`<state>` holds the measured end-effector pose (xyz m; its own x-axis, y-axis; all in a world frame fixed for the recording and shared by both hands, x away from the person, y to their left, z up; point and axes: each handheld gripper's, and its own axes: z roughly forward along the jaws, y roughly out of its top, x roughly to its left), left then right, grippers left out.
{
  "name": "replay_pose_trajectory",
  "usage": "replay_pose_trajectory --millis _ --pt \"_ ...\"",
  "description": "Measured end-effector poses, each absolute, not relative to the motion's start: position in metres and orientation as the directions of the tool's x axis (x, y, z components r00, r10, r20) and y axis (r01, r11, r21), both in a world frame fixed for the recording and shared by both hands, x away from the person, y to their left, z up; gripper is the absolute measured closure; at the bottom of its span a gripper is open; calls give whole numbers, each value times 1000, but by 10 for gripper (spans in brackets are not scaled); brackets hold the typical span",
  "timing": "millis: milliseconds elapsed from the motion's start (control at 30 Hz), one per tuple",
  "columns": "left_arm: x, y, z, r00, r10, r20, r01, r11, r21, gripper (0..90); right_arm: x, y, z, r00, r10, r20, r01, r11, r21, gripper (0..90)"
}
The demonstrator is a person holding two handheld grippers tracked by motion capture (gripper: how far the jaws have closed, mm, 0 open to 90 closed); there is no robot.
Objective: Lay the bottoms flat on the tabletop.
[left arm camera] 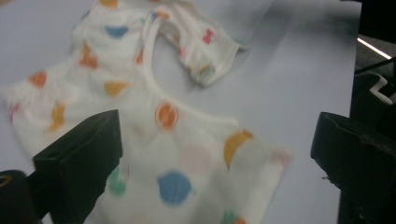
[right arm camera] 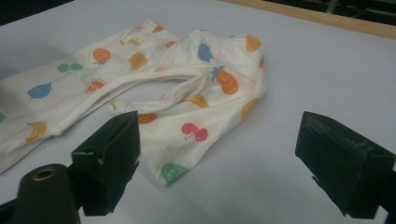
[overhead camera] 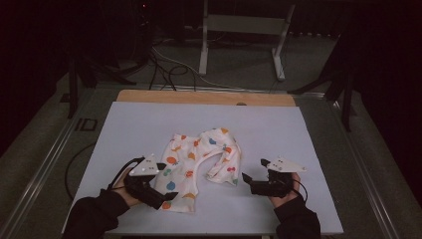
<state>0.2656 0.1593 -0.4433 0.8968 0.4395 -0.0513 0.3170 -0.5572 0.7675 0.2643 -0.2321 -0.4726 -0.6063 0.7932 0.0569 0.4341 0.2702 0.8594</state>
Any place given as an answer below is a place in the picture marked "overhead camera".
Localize black floor cable bundle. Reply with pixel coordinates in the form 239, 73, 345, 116
147, 49, 197, 92

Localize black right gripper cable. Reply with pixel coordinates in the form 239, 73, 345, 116
291, 178, 310, 204

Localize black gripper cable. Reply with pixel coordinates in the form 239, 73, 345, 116
106, 156, 145, 192
291, 178, 310, 204

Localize person's left hand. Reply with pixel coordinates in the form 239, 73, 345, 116
112, 167, 143, 207

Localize white fruit print baby pants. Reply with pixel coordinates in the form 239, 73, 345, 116
153, 127, 243, 213

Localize aluminium floor rail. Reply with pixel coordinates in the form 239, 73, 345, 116
0, 88, 98, 239
326, 99, 401, 239

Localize black floor cable loop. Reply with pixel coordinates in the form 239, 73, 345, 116
64, 141, 98, 201

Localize white metal stand frame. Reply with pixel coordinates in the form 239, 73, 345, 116
198, 0, 297, 82

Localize white table cover sheet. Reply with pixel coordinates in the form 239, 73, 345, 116
61, 101, 344, 236

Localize black stand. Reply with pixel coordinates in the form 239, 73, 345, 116
288, 31, 357, 132
67, 54, 137, 120

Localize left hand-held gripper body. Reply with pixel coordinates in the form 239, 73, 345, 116
123, 153, 165, 210

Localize white floor cable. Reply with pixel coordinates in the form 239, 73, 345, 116
151, 45, 248, 91

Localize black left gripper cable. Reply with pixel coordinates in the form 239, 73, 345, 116
106, 156, 145, 192

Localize person's right hand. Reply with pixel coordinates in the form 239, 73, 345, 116
268, 172, 303, 208

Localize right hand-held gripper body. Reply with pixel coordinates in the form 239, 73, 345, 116
251, 156, 308, 197

